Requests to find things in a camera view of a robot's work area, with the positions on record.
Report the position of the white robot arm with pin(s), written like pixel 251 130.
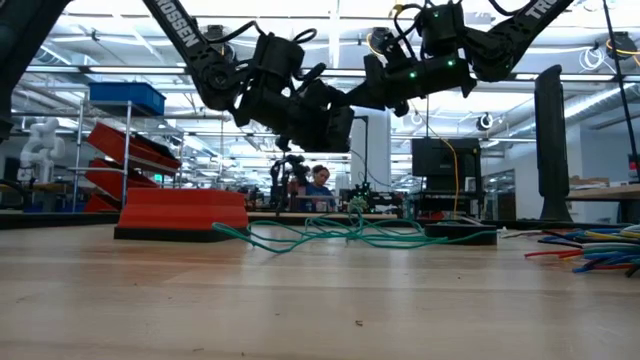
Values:
pixel 42 145

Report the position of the blue plastic bin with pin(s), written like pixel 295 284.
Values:
pixel 127 97

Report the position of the red and black box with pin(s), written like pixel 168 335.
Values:
pixel 182 212

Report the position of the wooden table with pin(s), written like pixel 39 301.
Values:
pixel 605 193

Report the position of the thin black slanted pole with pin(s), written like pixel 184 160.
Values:
pixel 619 75

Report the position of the black monitor cart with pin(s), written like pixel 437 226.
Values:
pixel 440 200

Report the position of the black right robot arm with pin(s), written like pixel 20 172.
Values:
pixel 500 45

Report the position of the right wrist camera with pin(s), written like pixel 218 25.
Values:
pixel 392 47

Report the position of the black gantry frame with camera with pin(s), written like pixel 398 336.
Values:
pixel 366 150

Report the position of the black monitor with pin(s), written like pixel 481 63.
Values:
pixel 440 160

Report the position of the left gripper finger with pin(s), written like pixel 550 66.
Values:
pixel 320 127

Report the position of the white building column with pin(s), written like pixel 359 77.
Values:
pixel 377 150

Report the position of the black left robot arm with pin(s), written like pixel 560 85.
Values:
pixel 175 30

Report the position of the wooden workbench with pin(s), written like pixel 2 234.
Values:
pixel 320 215

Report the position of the black tape roll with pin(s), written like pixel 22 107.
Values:
pixel 460 234

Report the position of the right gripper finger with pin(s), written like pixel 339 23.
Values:
pixel 359 99

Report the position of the black background robot arm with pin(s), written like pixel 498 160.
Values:
pixel 287 175
pixel 370 197

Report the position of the person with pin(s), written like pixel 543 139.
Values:
pixel 320 187

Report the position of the metal rack with red bins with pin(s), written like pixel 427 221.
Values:
pixel 130 150

